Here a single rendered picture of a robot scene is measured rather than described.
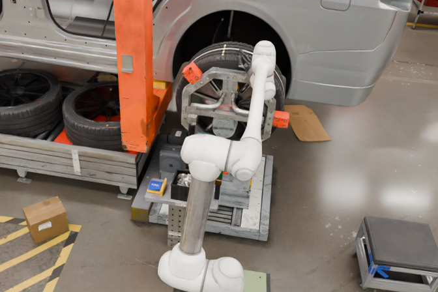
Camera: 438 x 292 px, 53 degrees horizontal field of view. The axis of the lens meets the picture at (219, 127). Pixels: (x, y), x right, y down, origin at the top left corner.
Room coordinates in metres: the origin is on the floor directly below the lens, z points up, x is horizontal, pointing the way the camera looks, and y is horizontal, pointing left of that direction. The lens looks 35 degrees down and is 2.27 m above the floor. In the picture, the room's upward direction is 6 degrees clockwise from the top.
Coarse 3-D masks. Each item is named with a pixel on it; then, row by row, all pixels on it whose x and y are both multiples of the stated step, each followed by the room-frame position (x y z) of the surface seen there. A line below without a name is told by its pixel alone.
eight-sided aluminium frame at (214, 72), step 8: (208, 72) 2.16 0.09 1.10; (216, 72) 2.14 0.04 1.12; (224, 72) 2.14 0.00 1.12; (232, 72) 2.17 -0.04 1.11; (240, 72) 2.17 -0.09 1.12; (200, 80) 2.15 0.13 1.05; (208, 80) 2.14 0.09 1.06; (232, 80) 2.13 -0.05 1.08; (240, 80) 2.13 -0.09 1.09; (248, 80) 2.12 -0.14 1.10; (184, 88) 2.19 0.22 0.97; (192, 88) 2.15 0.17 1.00; (184, 96) 2.15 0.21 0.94; (184, 104) 2.15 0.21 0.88; (272, 104) 2.11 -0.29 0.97; (184, 112) 2.16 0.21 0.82; (272, 112) 2.11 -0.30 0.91; (184, 120) 2.15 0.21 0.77; (272, 120) 2.11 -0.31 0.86; (200, 128) 2.20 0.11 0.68; (264, 128) 2.15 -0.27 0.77; (264, 136) 2.11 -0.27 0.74
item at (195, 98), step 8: (216, 88) 2.24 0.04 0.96; (248, 88) 2.23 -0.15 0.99; (192, 96) 2.32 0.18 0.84; (208, 96) 2.25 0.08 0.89; (200, 120) 2.28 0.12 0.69; (208, 120) 2.34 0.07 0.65; (264, 120) 2.22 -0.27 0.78; (208, 128) 2.25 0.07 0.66; (240, 128) 2.32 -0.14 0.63; (232, 136) 2.24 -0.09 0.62; (240, 136) 2.23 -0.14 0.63
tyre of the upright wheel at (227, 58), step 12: (204, 48) 2.44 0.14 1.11; (216, 48) 2.37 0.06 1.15; (240, 48) 2.36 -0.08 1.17; (252, 48) 2.39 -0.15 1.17; (192, 60) 2.38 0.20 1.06; (204, 60) 2.24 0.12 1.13; (216, 60) 2.22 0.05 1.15; (228, 60) 2.22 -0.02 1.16; (204, 72) 2.23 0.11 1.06; (180, 84) 2.25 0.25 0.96; (276, 84) 2.21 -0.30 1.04; (180, 96) 2.24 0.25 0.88; (276, 96) 2.19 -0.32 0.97; (180, 108) 2.24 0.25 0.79; (276, 108) 2.19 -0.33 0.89
